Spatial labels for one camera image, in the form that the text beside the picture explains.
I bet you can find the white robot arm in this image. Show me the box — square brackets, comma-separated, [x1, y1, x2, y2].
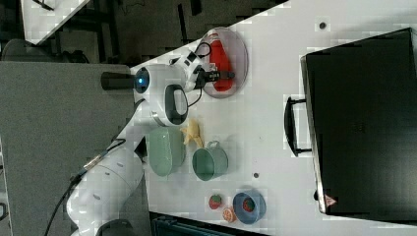
[66, 52, 235, 236]

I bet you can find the grey round plate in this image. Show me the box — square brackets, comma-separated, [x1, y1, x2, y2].
[198, 28, 249, 99]

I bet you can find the red strawberry in bowl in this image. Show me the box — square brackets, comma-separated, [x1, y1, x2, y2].
[242, 198, 256, 212]

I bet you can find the black toaster oven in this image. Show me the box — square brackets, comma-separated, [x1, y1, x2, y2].
[300, 28, 417, 225]

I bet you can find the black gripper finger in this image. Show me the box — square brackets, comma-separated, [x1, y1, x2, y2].
[219, 71, 235, 80]

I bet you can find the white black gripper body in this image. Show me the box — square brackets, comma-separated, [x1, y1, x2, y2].
[194, 68, 220, 89]

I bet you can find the green perforated colander bowl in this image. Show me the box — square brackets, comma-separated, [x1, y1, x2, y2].
[148, 127, 185, 177]

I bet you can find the red plush ketchup bottle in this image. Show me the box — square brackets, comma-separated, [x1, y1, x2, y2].
[209, 33, 234, 92]

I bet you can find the orange slice toy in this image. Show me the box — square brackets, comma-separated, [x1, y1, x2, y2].
[222, 206, 236, 223]

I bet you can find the red toy strawberry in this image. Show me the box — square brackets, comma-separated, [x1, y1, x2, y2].
[208, 195, 222, 209]

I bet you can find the black camera mount cylinder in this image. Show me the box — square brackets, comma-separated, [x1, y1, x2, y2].
[100, 72, 134, 90]

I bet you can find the yellow plush banana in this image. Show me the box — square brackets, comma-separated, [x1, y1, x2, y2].
[180, 118, 204, 148]

